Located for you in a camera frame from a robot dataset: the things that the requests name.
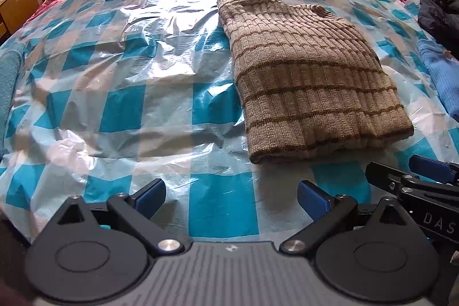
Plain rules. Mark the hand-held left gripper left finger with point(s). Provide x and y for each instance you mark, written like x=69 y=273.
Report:
x=150 y=196

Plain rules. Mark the dark jacket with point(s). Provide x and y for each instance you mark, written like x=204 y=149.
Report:
x=439 y=12

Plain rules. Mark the teal cloth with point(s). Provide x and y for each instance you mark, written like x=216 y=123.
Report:
x=9 y=94

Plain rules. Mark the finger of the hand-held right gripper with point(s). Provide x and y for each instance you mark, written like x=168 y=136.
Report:
x=434 y=168
x=387 y=177

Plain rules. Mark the light blue knit garment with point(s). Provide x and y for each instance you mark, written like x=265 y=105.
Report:
x=443 y=76

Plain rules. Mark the beige striped knit sweater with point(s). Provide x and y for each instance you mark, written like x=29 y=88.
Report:
x=308 y=83

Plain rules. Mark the wooden cabinet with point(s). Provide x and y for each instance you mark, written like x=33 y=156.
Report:
x=18 y=8

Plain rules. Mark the blue checkered plastic sheet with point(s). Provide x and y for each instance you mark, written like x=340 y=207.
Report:
x=125 y=94

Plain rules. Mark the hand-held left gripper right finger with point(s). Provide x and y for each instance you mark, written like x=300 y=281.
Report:
x=313 y=200

